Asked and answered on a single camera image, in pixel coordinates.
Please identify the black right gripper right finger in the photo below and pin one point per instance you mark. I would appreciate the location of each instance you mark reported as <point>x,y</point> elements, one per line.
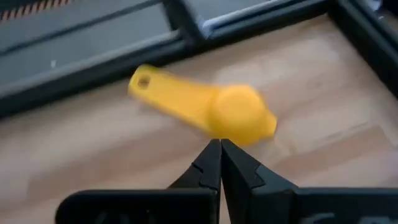
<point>295,208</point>

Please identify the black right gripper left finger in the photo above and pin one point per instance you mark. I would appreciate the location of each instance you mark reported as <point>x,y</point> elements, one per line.
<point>155,208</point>

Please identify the small yellow measuring cup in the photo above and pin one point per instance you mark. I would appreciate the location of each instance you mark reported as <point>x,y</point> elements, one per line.
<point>239,115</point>

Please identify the black hazard-striped floor mat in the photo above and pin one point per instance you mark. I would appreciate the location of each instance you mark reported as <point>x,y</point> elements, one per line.
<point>31,7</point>

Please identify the black aluminium table frame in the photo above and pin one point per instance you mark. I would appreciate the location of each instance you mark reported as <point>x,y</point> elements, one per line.
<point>93,76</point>

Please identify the black clamp bracket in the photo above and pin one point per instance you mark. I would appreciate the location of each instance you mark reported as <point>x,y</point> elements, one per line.
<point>180,18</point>

